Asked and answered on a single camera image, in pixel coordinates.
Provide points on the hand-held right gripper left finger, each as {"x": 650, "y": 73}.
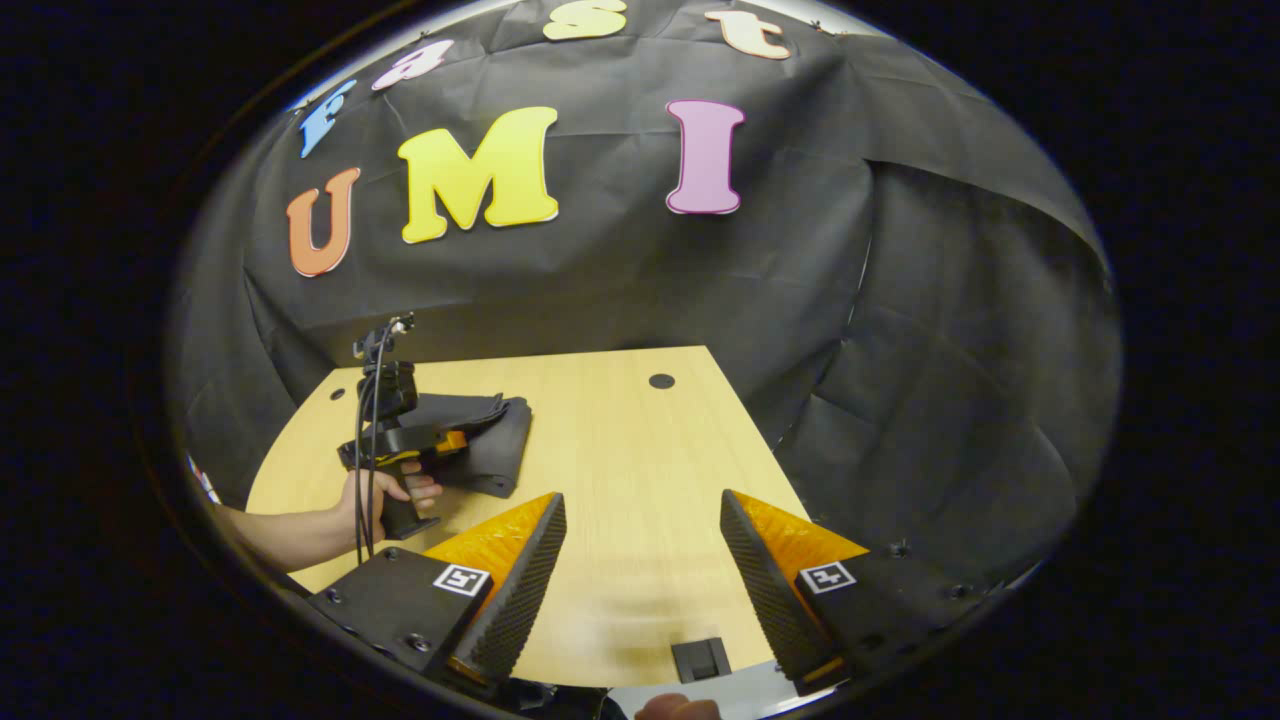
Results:
{"x": 520, "y": 590}

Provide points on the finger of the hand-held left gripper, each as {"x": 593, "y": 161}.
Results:
{"x": 452, "y": 443}

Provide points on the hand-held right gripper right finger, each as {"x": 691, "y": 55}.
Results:
{"x": 760, "y": 590}

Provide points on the dark jeans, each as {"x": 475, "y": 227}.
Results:
{"x": 495, "y": 450}

